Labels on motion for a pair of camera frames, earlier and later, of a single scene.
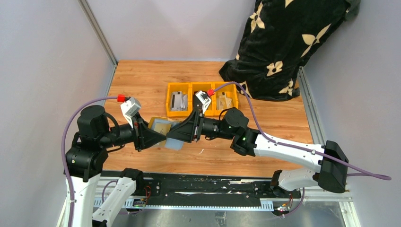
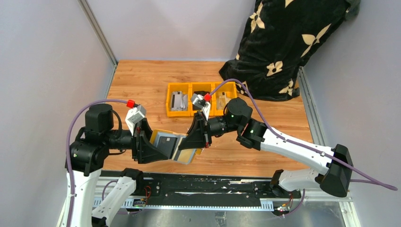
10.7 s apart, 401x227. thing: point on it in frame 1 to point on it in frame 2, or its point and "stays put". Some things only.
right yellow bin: [224, 98] stays put
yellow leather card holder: [162, 125] to [168, 142]
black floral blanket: [279, 37] stays put
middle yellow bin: [204, 86] stays put
